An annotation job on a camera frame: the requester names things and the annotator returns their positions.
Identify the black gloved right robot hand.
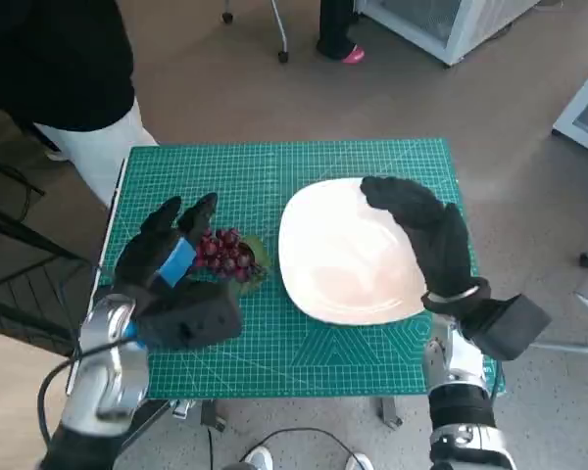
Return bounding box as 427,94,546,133
361,175,473,297

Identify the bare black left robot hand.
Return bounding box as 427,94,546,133
113,192,221,314

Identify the red toy grape bunch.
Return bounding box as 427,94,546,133
193,227,273,298

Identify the white square plate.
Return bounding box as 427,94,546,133
277,178,435,325

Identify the black metal rack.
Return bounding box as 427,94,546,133
0,156,99,356

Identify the green cutting mat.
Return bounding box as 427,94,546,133
97,138,506,399

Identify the silver table clamp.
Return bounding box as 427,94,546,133
170,399,197,420

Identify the person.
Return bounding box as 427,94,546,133
316,0,368,64
0,0,161,207

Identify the white chair leg with caster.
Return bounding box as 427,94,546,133
269,0,291,63

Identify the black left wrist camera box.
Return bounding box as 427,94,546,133
135,281,242,352

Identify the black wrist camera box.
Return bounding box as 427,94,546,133
463,293,553,361
135,281,242,352

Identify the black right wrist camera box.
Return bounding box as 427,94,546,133
463,293,553,361

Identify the grey table leg bracket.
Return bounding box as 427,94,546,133
200,399,226,432
375,397,403,431

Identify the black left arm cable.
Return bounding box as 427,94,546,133
37,340,133,447

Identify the black floor cable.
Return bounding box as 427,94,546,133
205,426,359,470

